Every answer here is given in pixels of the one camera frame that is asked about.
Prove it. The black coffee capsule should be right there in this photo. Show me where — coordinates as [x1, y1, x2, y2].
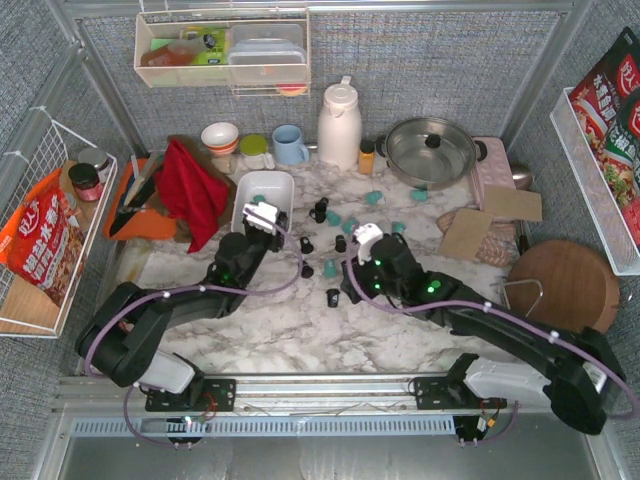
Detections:
[335, 235, 347, 253]
[309, 197, 329, 224]
[326, 288, 340, 308]
[301, 262, 314, 279]
[300, 236, 314, 255]

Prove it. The white plastic storage basket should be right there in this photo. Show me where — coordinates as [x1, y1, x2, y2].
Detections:
[230, 170, 295, 233]

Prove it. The cardboard sheet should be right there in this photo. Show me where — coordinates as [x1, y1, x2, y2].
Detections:
[439, 208, 494, 261]
[484, 185, 543, 222]

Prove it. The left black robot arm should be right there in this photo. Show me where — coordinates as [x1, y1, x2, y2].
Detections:
[75, 211, 289, 394]

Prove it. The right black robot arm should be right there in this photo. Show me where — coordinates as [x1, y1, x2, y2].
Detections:
[341, 224, 632, 435]

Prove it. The green lidded cup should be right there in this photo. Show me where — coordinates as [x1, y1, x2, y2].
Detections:
[239, 134, 275, 170]

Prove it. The red cloth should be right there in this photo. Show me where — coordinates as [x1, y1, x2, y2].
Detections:
[153, 138, 232, 254]

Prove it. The blue mug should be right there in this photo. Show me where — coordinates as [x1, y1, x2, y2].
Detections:
[272, 125, 310, 166]

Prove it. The white orange striped bowl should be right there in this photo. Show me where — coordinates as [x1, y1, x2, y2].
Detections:
[200, 122, 239, 156]

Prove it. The yellow spice bottle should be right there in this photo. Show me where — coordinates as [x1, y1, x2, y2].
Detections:
[358, 139, 376, 175]

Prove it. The white thermos jug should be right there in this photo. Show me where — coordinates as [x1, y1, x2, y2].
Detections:
[317, 76, 362, 171]

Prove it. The orange plastic tray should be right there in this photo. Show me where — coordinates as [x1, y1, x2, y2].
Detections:
[102, 164, 176, 241]

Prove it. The pink striped oven mitt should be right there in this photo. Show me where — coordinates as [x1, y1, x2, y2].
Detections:
[436, 208, 517, 268]

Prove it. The steel pot with lid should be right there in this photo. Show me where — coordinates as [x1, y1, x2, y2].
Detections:
[375, 117, 488, 191]

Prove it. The black chef knife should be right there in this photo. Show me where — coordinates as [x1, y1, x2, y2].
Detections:
[109, 176, 156, 237]

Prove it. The pink box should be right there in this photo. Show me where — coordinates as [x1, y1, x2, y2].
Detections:
[469, 137, 515, 210]

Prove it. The clear plastic food box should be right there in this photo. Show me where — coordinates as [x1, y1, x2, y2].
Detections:
[226, 23, 307, 85]

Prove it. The round wooden board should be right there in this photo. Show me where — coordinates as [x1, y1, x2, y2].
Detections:
[507, 240, 620, 333]

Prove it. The red lidded jar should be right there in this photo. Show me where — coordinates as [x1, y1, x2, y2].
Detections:
[68, 163, 103, 202]

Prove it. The orange snack bag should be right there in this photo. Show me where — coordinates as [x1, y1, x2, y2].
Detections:
[1, 169, 84, 307]

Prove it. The red seasoning packet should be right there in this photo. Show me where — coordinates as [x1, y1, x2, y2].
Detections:
[569, 27, 639, 243]

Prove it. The metal wire stand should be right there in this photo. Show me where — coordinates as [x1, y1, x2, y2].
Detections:
[490, 278, 545, 323]

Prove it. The white handled knife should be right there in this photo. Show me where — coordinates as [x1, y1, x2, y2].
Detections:
[129, 152, 164, 195]

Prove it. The white wire rack left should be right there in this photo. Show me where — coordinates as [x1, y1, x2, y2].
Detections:
[1, 106, 118, 338]

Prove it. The white wire basket right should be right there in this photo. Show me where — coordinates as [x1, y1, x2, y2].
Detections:
[549, 87, 640, 277]

